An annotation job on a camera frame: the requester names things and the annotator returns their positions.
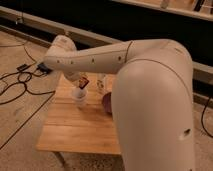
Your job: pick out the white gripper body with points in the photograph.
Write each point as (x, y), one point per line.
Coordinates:
(76, 77)

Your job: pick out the white ceramic cup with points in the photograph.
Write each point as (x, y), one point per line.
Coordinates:
(79, 96)

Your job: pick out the small clear bottle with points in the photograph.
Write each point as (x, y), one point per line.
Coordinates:
(102, 83)

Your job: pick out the brown eraser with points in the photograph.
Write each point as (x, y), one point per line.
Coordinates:
(83, 82)

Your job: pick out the black power adapter box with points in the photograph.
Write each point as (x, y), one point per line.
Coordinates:
(43, 68)

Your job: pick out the wooden table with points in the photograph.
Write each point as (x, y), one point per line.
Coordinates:
(68, 128)

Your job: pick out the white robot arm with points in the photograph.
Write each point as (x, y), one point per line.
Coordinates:
(151, 98)

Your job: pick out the small black floor device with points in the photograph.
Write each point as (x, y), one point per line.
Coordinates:
(22, 67)

